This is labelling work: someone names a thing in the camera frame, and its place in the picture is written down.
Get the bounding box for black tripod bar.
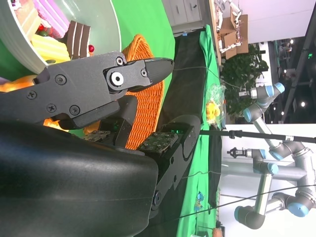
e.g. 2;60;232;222
199;129;316;144

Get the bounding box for green leafy plant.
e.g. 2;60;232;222
219;44;270;117

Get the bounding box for pink striped cake slice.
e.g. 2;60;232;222
33;0;71;38

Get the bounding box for brown cardboard box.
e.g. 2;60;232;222
218;13;249;60

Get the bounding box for orange wicker basket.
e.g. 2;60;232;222
83;34;165;151

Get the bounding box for grey-green round bowl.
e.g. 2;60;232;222
0;0;122;75

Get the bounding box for orange ring donut bread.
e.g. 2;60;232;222
0;75;38;93

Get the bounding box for green tablecloth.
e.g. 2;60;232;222
0;0;176;146

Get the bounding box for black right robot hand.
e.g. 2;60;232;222
0;51;202;237

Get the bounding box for printed green cloth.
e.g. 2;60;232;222
172;24;227;237

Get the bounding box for salmon pink cake slice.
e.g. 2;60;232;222
13;0;41;38

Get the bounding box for thin black hanging cable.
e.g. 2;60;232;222
172;65;247;90

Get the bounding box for black backdrop cloth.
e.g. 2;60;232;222
138;29;223;237

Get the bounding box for clear bag yellow toys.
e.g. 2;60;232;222
204;83;227;129

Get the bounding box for grey drawer cabinet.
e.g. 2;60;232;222
161;0;207;35

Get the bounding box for thin black taut wire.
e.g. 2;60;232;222
172;184;316;220

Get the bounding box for chocolate layer cake slice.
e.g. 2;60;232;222
66;20;96;60

